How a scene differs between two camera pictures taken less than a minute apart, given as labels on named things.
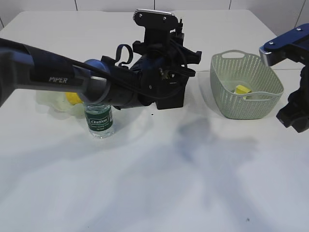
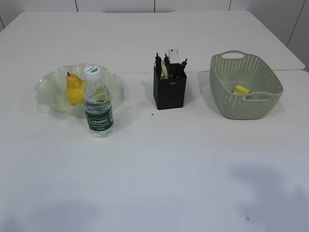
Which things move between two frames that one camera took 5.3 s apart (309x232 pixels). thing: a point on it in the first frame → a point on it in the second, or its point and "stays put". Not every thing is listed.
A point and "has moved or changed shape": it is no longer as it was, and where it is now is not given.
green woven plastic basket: [243, 87] stays put
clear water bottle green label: [99, 118] stays put
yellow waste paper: [241, 89] stays put
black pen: [180, 26] has moved or changed shape
